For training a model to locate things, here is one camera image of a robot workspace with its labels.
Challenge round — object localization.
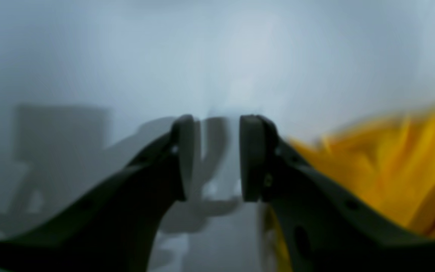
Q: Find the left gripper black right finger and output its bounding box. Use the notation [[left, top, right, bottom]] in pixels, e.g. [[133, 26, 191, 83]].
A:
[[239, 115, 435, 272]]

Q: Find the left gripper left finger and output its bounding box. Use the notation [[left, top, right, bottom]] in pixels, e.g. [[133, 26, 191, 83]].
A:
[[0, 115, 195, 272]]

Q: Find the orange yellow T-shirt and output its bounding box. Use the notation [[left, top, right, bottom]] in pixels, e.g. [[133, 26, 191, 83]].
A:
[[263, 96, 435, 272]]

